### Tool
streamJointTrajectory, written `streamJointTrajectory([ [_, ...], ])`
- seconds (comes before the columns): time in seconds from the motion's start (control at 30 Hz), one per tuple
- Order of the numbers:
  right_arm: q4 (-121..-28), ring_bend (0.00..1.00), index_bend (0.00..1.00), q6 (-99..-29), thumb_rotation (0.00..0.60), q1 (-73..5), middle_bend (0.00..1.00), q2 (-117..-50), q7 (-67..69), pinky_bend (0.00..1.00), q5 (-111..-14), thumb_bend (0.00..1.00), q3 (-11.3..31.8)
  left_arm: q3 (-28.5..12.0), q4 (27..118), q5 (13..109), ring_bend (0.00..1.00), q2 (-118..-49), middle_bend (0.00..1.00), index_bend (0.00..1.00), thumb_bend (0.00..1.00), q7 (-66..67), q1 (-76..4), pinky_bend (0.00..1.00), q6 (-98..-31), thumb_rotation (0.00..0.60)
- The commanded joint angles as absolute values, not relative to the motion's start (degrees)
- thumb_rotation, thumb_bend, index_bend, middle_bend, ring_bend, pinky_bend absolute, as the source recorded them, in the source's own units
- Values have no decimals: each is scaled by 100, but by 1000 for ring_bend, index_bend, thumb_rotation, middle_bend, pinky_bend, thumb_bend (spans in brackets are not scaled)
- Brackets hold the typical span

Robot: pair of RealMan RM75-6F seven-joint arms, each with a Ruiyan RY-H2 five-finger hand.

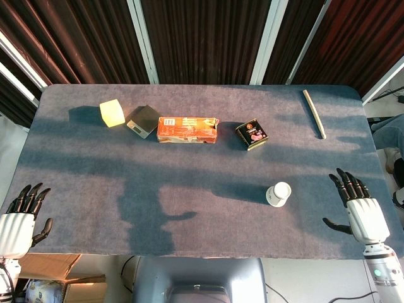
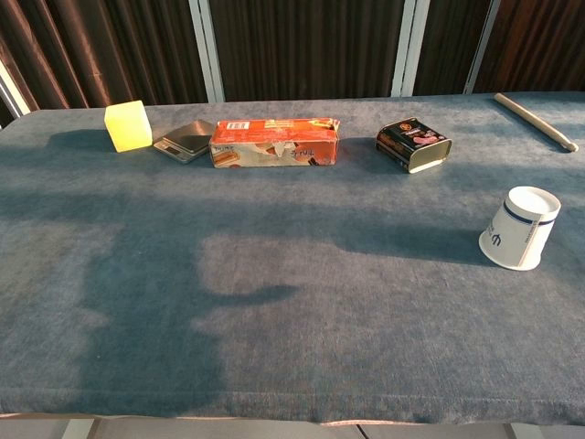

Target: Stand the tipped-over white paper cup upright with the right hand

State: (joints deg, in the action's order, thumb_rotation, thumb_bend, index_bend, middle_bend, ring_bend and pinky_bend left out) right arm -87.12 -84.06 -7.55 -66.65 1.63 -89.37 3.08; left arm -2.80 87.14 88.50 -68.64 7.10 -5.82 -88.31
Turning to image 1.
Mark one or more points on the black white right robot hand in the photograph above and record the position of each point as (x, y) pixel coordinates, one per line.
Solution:
(367, 221)

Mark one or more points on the black rectangular tin can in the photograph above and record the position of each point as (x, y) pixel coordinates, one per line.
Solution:
(252, 134)

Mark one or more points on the brown cardboard box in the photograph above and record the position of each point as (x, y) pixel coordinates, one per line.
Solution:
(47, 265)

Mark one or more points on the yellow translucent cube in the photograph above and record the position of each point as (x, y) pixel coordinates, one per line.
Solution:
(112, 113)

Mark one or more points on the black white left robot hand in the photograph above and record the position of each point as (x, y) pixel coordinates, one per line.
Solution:
(15, 233)

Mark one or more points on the white paper cup blue logo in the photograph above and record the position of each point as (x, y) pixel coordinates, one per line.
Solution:
(279, 194)

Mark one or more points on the small silver digital scale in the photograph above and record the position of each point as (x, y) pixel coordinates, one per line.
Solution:
(143, 121)

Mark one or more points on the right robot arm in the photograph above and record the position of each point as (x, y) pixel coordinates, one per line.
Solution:
(382, 271)

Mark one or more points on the dark brown curtain panel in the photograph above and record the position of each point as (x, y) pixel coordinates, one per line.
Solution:
(205, 38)
(363, 31)
(79, 38)
(290, 31)

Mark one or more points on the white frame post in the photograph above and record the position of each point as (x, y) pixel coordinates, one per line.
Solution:
(142, 41)
(265, 41)
(309, 41)

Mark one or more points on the torn orange carton box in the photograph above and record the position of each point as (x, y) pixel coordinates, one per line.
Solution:
(187, 130)

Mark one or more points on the printed plastic bag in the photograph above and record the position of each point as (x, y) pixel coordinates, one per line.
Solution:
(42, 292)

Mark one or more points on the blue jeans leg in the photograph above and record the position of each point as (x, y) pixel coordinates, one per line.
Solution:
(389, 131)

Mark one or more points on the blue grey table cloth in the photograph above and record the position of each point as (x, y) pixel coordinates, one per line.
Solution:
(202, 173)

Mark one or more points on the grey robot torso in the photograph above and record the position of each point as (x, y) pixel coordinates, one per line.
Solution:
(151, 277)

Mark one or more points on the white frame bar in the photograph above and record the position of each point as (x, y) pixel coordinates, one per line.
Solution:
(22, 62)
(19, 84)
(383, 81)

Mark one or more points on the long wooden stick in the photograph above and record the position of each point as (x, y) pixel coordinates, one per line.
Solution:
(314, 113)

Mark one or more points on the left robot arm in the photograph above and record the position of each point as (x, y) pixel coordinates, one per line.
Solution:
(11, 269)

